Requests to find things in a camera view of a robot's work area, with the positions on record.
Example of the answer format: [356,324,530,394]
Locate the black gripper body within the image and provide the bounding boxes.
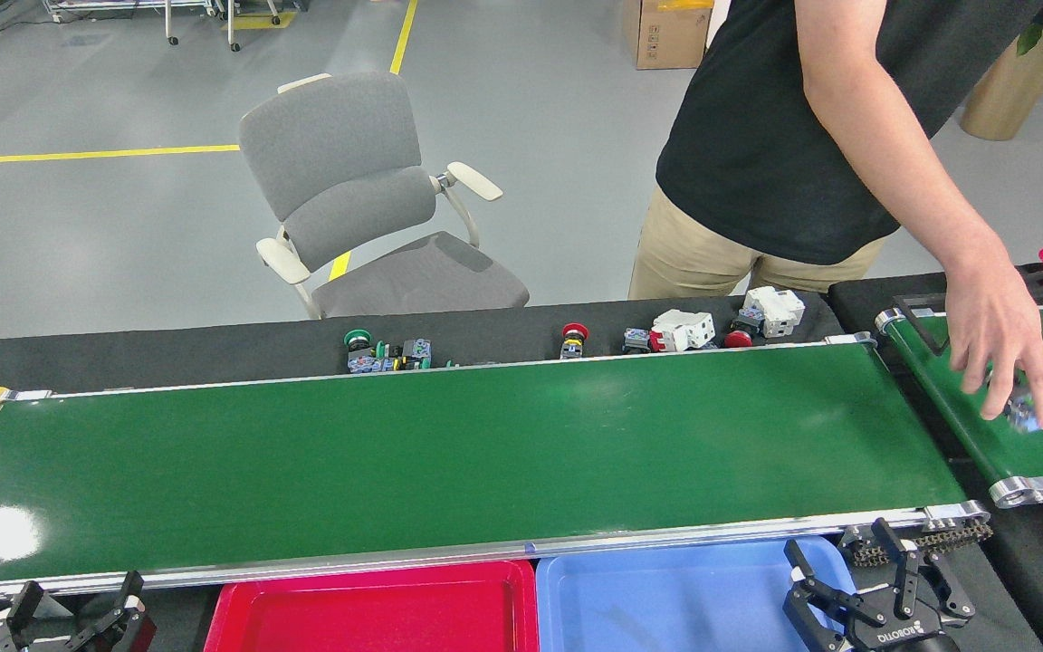
[847,620,962,652]

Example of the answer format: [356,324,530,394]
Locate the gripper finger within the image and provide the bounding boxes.
[60,570,146,652]
[872,518,977,628]
[782,539,880,652]
[0,580,45,652]

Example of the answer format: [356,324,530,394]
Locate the green push button switch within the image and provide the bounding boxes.
[384,337,436,372]
[344,328,388,375]
[1004,380,1043,436]

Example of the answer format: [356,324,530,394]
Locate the blue plastic tray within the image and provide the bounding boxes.
[535,536,862,652]

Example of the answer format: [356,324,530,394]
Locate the short green conveyor belt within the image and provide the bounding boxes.
[875,294,1043,508]

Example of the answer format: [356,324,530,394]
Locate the red plastic tray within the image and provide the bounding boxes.
[205,560,541,652]

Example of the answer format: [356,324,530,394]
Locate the long green conveyor belt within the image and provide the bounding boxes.
[0,333,993,606]

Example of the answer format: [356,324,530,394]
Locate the person's right hand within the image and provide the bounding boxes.
[944,244,1043,432]

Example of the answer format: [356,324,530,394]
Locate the person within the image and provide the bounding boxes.
[627,0,1043,302]

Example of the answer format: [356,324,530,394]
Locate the grey fabric office chair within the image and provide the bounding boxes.
[239,71,531,320]

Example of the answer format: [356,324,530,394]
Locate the tan plant pot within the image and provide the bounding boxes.
[958,32,1043,142]

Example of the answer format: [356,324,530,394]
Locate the brown cardboard box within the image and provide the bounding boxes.
[623,0,714,71]

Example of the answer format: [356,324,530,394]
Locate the black conveyor drive chain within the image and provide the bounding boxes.
[847,521,995,567]

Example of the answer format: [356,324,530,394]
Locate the white wheeled cart frame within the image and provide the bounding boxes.
[42,0,282,53]

